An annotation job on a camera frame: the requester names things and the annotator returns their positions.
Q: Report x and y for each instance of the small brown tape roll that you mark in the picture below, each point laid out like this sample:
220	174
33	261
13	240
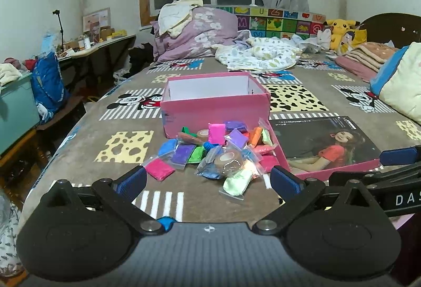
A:
202	133

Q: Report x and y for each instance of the hot pink clay packet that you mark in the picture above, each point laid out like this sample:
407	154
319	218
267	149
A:
159	169

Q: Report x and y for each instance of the cream yellow pillow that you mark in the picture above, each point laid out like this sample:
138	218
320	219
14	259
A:
404	86

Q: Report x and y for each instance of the pink cardboard box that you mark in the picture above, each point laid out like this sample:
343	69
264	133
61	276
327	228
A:
213	109

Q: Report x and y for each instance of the brown cardboard box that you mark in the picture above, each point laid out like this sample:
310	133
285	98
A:
106	33

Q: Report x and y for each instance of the white plush rabbit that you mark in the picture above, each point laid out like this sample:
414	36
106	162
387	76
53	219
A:
324	38

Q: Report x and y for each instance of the peach dotted folded blanket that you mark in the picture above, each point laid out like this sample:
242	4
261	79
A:
375	53

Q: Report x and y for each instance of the dark wooden bench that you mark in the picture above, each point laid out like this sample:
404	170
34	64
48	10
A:
62	112

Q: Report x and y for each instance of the purple floral quilt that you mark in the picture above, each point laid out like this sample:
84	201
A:
204	33

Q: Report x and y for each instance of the yellow plush toy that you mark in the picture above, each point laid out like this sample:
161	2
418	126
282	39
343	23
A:
340	27

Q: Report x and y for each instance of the white top desk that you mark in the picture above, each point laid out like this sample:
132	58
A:
98	45

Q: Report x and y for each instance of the cartoon printed blanket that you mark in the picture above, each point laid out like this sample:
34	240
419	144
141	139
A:
98	129

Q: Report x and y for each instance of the black stand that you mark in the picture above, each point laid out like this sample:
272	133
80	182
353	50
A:
61	27

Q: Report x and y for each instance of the yellow box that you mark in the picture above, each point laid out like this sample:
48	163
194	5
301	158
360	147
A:
119	33

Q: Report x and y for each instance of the white plastic bag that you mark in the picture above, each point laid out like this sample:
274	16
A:
122	76

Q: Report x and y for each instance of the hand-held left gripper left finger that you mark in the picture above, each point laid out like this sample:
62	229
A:
133	182

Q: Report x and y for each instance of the pale lilac cloth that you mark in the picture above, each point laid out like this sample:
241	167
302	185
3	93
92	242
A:
242	35

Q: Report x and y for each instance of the pink photo printed box lid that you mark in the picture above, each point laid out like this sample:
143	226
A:
322	145

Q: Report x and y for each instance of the dark wooden headboard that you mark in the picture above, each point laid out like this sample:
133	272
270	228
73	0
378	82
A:
394	29

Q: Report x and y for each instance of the pale blue plastic bag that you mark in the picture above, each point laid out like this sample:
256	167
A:
49	43

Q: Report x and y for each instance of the colourful alphabet headboard mat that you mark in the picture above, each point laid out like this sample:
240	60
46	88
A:
279	24

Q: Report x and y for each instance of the cream clothes heap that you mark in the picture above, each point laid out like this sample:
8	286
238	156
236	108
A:
174	15

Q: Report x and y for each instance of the yellow cartoon cushion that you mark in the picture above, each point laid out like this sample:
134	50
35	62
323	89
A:
354	38

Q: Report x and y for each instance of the red cloth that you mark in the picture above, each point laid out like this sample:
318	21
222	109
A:
32	64

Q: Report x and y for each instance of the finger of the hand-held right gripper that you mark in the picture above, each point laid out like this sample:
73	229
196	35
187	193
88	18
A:
399	157
388	178

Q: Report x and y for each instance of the framed picture board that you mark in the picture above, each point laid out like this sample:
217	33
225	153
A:
98	19

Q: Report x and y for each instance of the white leaf print quilt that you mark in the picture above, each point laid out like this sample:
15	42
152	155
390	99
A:
259	53

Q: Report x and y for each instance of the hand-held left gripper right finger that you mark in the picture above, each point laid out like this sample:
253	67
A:
285	182

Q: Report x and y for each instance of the pile of coloured clay bags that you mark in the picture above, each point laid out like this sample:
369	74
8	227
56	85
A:
236	139

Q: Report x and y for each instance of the white leaf print cloth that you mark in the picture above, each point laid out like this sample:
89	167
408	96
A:
8	241

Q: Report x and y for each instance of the light green clay packet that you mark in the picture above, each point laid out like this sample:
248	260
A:
237	183

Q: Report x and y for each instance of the cream towel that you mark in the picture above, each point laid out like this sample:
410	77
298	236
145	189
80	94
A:
8	73

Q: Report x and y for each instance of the black clothes pile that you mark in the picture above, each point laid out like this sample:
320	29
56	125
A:
141	56

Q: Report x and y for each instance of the teal storage box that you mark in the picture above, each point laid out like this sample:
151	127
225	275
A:
16	116

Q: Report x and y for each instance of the white bottle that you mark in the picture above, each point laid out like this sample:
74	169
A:
87	43

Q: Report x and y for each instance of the orange clay packet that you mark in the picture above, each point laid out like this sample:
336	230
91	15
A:
255	136

